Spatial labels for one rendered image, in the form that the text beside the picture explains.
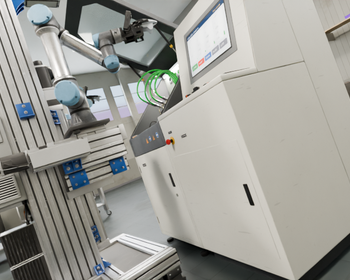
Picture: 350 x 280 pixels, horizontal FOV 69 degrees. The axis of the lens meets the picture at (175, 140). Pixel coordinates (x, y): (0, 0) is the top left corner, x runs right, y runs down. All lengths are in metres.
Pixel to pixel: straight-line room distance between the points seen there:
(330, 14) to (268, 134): 7.76
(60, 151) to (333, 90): 1.46
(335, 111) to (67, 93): 1.41
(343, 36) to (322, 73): 7.04
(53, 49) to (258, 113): 1.06
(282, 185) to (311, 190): 0.19
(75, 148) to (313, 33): 1.41
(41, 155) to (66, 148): 0.11
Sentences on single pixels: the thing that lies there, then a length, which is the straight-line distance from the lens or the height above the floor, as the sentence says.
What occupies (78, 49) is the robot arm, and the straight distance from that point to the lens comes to 1.64.
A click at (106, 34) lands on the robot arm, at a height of 1.44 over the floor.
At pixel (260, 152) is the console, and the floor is 0.61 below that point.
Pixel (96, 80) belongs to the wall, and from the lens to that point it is 11.28.
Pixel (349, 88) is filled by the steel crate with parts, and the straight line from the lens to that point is 3.07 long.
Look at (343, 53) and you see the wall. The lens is 8.66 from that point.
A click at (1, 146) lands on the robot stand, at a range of 1.58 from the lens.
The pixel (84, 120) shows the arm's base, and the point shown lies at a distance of 1.49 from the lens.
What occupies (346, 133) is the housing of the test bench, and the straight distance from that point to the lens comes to 1.67.
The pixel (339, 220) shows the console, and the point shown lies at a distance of 1.51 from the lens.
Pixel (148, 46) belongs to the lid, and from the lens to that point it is 2.28.
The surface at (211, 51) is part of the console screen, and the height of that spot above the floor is 1.19.
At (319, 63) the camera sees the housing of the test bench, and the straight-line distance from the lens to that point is 1.65.
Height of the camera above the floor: 0.76
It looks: 1 degrees up
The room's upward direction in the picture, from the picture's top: 20 degrees counter-clockwise
